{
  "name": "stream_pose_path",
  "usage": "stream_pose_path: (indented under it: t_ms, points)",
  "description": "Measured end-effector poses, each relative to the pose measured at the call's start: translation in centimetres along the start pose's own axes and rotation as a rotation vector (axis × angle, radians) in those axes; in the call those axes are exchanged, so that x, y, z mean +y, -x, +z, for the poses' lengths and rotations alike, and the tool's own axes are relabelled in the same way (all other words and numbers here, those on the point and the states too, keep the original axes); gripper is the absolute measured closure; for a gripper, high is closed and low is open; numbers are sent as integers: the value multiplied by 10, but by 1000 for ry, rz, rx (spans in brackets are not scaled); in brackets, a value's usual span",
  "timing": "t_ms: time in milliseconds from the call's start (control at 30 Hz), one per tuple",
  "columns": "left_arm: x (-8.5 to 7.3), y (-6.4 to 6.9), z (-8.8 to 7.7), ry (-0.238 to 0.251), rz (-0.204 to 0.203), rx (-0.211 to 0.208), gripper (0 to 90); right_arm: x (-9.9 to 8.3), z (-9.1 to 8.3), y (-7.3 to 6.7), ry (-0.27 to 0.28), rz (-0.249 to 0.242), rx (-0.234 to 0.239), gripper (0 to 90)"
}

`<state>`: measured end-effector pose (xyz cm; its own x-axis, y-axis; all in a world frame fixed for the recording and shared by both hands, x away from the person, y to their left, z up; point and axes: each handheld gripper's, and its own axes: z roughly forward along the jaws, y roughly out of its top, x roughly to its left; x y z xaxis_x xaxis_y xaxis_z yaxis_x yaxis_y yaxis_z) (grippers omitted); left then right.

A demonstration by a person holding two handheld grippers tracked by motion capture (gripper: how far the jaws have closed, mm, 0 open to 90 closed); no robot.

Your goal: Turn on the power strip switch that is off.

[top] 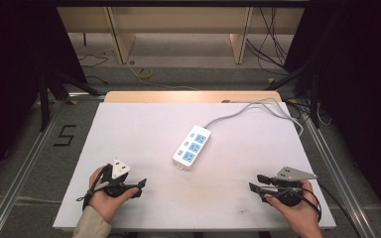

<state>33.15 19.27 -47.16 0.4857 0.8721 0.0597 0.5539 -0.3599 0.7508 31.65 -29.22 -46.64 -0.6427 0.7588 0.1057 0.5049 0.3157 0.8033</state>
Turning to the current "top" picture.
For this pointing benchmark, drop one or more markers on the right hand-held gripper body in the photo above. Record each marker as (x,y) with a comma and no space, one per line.
(291,174)

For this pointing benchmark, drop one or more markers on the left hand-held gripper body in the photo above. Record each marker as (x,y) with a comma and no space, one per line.
(119,169)

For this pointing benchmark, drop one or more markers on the person's left hand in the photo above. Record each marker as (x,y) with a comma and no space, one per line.
(107,203)

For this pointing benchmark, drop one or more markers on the person's right hand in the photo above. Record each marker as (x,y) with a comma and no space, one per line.
(299,216)

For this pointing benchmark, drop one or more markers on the white power strip blue sockets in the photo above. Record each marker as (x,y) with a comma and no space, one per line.
(191,147)

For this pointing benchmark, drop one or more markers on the black metal stand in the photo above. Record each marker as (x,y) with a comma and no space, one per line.
(314,95)
(46,99)

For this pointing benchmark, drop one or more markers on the yellow tape roll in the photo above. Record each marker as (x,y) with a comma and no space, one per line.
(145,73)

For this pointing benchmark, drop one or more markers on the black curtain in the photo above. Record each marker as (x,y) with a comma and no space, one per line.
(360,82)
(13,66)

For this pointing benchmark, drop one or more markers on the beige wooden desk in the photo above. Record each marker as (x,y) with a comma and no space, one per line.
(178,20)

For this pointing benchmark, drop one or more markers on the aluminium floor rail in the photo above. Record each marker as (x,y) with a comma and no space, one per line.
(23,172)
(340,178)

